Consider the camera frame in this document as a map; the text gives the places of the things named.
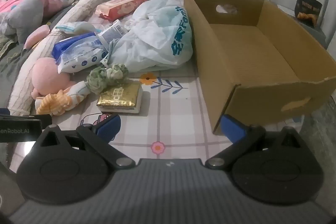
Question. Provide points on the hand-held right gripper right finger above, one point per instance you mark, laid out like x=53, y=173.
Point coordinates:
x=233, y=129

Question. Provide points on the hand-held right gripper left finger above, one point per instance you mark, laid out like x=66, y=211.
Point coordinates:
x=109, y=126

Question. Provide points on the gold tissue pack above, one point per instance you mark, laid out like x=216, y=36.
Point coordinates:
x=120, y=98

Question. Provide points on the green white scrunchie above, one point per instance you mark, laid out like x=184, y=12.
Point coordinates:
x=101, y=78

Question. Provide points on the orange white knotted cloth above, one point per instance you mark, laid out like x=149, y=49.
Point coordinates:
x=59, y=102

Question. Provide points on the pink plush toy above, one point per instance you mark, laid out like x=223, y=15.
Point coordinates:
x=48, y=77

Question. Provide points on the brown cardboard box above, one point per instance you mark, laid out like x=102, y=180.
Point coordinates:
x=252, y=56

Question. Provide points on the blue wet wipes pack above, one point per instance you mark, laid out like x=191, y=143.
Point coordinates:
x=78, y=52

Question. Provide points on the white plastic bag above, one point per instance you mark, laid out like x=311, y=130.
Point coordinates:
x=157, y=35

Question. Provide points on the plaid floral mat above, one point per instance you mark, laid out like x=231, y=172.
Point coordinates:
x=170, y=119

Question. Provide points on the grey bed sheet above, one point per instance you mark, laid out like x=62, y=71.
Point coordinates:
x=15, y=64

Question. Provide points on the white tube packet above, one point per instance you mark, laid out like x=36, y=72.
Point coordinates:
x=111, y=31

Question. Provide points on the grey plush pillow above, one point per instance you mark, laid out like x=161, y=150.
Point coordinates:
x=23, y=16

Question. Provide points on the red wet wipes pack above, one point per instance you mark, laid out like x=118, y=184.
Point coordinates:
x=120, y=6

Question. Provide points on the white rolled blanket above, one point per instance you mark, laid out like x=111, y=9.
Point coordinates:
x=86, y=2

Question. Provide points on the black snack bag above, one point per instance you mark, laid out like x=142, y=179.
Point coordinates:
x=308, y=8

